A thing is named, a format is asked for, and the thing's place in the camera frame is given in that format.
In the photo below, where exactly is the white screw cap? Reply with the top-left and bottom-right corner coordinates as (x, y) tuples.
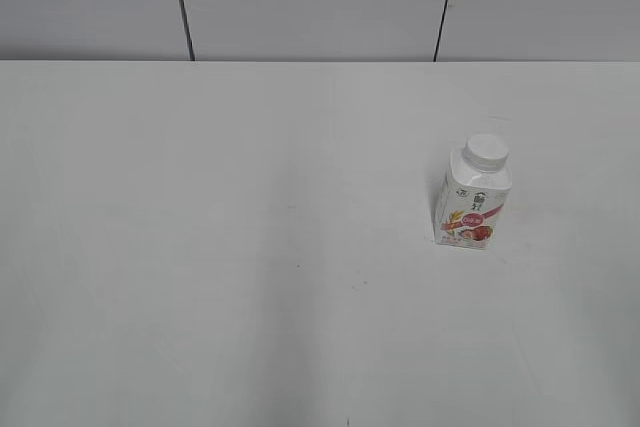
(461, 134), (510, 173)

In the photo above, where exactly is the white yili yogurt bottle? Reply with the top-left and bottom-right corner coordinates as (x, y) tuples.
(433, 148), (512, 250)

